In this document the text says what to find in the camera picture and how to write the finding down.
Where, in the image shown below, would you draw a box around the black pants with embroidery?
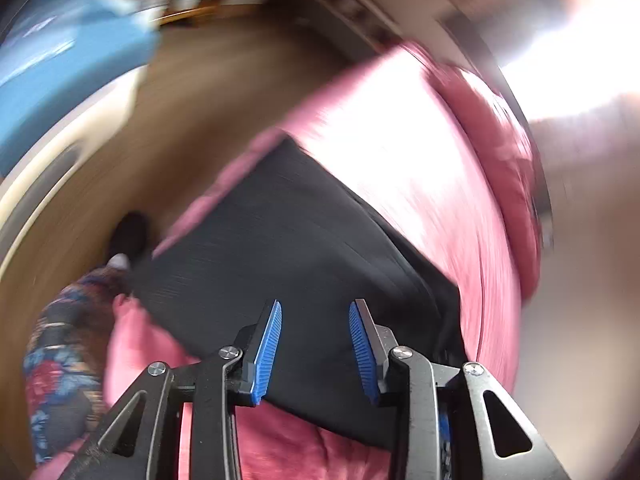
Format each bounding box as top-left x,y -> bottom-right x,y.
129,139 -> 465,450

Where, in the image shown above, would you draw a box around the black shoe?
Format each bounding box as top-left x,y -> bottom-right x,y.
106,211 -> 151,270

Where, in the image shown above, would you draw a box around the floral patterned trouser leg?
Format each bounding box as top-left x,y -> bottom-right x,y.
23,266 -> 128,467

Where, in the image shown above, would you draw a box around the pink bed sheet mattress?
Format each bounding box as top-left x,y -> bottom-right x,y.
103,44 -> 523,479

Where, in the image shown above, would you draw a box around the dark bed headboard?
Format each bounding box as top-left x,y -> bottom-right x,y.
434,12 -> 557,252

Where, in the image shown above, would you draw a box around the white bedside table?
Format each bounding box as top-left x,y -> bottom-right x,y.
300,0 -> 402,63

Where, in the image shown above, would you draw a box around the blue yellow padded chair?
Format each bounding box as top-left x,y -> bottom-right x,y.
1,0 -> 158,266

